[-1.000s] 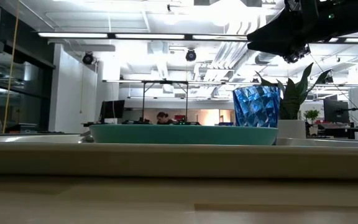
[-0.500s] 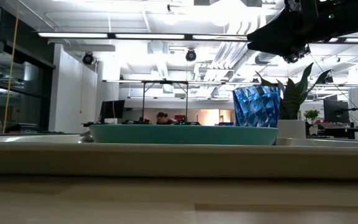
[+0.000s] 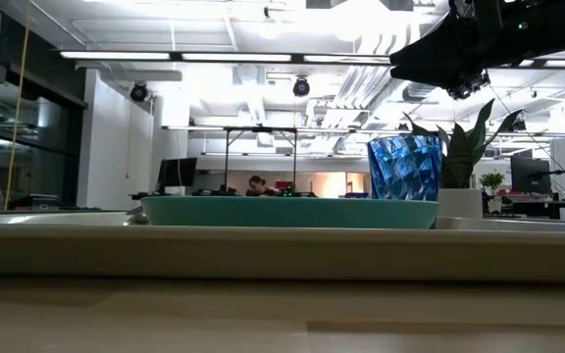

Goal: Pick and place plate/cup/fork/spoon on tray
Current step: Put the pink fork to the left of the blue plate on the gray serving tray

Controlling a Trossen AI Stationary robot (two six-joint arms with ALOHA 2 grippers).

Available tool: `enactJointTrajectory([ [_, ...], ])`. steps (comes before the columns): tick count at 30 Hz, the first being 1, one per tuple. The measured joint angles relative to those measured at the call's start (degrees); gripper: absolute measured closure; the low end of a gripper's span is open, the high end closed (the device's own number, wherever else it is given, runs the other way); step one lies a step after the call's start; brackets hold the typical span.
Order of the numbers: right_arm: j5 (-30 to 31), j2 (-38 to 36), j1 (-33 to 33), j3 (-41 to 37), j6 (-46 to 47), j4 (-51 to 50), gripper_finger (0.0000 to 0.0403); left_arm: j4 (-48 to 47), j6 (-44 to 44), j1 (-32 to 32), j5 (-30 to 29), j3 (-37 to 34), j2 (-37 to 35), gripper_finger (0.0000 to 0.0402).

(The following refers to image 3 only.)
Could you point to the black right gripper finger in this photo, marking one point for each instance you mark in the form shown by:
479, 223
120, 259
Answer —
425, 51
425, 76

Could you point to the blue faceted plastic cup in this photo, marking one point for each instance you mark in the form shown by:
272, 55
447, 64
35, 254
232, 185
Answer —
405, 169

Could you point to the teal plate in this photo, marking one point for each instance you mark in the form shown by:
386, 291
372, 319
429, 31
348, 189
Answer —
287, 213

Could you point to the silver metal fork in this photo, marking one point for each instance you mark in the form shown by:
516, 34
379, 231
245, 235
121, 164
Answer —
138, 216

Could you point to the black monitor on arm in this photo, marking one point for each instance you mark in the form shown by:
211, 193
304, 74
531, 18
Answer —
530, 175

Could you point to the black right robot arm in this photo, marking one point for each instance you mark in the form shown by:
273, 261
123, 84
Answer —
547, 29

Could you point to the black background robot arm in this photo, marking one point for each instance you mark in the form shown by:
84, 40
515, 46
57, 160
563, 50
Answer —
297, 193
214, 192

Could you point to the beige plastic tray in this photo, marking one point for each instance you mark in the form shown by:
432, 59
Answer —
263, 255

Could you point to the black ceiling spotlight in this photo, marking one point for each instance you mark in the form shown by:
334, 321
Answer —
471, 90
138, 92
520, 121
301, 87

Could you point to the small plant in white pot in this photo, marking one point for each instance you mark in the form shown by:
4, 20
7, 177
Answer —
492, 182

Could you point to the snake plant in white pot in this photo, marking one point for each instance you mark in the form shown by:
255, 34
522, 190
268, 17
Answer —
461, 203

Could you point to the blue storage bin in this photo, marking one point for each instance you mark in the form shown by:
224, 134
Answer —
356, 195

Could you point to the ceiling light strip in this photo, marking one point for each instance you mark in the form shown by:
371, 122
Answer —
238, 56

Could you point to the person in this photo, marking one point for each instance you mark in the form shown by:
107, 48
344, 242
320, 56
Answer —
258, 186

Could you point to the black computer monitor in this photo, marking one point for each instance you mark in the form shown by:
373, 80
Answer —
178, 171

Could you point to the black metal frame stand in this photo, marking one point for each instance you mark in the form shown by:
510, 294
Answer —
260, 129

